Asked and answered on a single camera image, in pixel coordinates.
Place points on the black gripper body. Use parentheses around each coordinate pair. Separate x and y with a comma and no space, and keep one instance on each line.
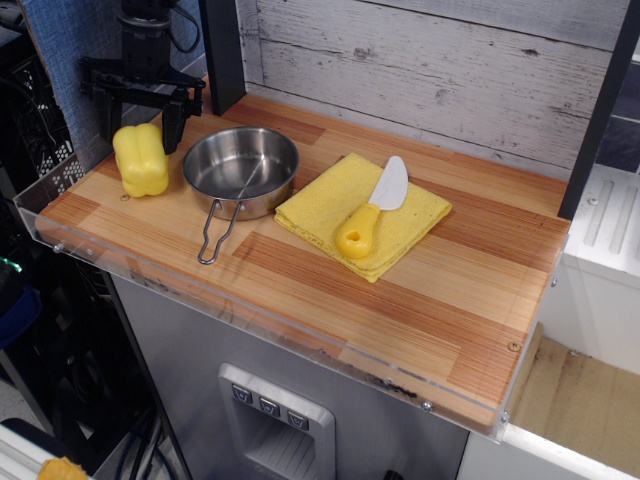
(143,75)

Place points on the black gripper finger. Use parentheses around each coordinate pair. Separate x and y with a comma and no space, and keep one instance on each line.
(174,118)
(108,107)

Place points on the yellow plastic bell pepper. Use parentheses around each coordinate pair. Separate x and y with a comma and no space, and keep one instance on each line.
(141,160)

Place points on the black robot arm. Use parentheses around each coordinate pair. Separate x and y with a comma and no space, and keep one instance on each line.
(157,9)

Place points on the stainless steel pot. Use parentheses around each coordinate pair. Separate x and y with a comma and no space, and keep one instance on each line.
(238,174)

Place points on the blue fabric panel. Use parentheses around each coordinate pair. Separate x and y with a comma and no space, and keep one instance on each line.
(63,32)

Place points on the clear acrylic edge guard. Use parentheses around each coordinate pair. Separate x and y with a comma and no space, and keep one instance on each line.
(444,329)

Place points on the yellow folded cloth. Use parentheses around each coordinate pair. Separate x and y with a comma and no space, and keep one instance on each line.
(318,211)

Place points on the silver toy fridge cabinet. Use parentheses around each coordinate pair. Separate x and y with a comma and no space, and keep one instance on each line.
(377,436)

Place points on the silver water dispenser panel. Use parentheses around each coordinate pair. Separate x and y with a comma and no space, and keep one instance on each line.
(277,433)

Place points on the yellow object bottom corner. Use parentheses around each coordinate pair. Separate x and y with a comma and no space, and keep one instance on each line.
(61,469)

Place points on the white toy sink unit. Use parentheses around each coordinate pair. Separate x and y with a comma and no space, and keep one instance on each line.
(574,409)

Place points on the black left vertical post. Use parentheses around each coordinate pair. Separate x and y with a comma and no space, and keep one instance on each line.
(221,39)

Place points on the black vertical post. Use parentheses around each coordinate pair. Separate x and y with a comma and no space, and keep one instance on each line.
(612,84)
(221,39)

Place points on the toy knife yellow handle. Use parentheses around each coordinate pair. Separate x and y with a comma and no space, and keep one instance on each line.
(355,238)

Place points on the black right vertical post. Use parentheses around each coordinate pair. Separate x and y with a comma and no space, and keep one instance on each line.
(612,84)

